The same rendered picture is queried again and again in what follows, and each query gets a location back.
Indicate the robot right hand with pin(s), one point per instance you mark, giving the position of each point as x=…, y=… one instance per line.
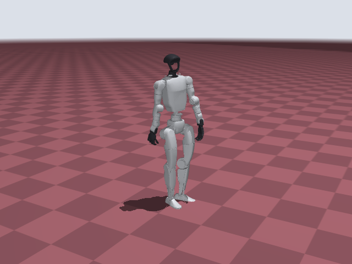
x=152, y=137

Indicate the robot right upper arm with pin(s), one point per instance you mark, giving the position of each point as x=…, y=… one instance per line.
x=159, y=87

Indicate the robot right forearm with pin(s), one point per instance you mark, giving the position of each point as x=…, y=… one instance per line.
x=156, y=119

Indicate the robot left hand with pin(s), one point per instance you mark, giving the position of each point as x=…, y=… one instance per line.
x=200, y=130

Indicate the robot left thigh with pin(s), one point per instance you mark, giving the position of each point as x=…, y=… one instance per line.
x=188, y=146

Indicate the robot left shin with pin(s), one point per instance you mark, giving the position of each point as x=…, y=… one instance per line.
x=182, y=179

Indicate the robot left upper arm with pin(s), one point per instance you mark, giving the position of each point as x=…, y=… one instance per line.
x=193, y=100

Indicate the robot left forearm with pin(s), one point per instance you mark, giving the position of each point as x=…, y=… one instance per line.
x=197, y=112

